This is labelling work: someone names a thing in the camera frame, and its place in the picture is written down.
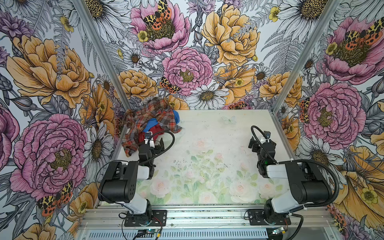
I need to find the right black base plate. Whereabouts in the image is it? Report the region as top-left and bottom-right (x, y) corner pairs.
(246, 209), (291, 226)

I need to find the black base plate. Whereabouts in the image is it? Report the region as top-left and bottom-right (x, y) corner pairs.
(123, 210), (168, 227)
(246, 209), (291, 226)

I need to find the red cloth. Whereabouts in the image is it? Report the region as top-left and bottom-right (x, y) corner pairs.
(139, 124), (164, 145)

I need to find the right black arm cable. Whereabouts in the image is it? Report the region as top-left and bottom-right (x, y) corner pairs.
(250, 125), (340, 208)

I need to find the left green circuit board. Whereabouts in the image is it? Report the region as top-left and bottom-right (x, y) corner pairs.
(136, 229), (161, 238)

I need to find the right green circuit board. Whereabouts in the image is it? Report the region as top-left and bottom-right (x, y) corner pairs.
(271, 227), (286, 235)

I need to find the white slotted cable duct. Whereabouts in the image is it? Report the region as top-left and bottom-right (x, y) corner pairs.
(82, 228), (268, 240)

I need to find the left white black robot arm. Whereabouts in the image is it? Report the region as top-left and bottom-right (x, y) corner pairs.
(98, 132), (165, 227)

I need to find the blue cloth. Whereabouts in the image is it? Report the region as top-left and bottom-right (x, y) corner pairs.
(143, 110), (180, 132)

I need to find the left aluminium corner post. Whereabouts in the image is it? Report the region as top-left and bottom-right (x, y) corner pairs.
(74, 1), (134, 110)

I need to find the right aluminium corner post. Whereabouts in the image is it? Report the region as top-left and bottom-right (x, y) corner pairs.
(271, 0), (341, 114)

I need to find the plaid flannel cloth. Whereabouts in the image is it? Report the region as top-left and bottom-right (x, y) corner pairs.
(122, 97), (182, 157)

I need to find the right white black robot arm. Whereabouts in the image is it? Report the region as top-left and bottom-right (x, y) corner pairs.
(249, 126), (340, 225)

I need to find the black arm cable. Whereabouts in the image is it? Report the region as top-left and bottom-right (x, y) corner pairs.
(250, 125), (340, 208)
(95, 130), (176, 205)

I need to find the green circuit board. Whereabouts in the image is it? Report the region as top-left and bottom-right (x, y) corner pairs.
(136, 229), (161, 238)
(271, 227), (286, 235)

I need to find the aluminium corner post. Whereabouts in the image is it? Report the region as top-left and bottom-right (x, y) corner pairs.
(271, 0), (341, 114)
(74, 1), (134, 110)

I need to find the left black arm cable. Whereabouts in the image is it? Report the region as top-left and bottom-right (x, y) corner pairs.
(95, 130), (176, 205)

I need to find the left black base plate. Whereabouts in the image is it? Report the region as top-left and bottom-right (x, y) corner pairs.
(123, 210), (168, 227)

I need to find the aluminium front rail frame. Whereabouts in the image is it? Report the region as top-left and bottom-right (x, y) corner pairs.
(79, 205), (333, 231)

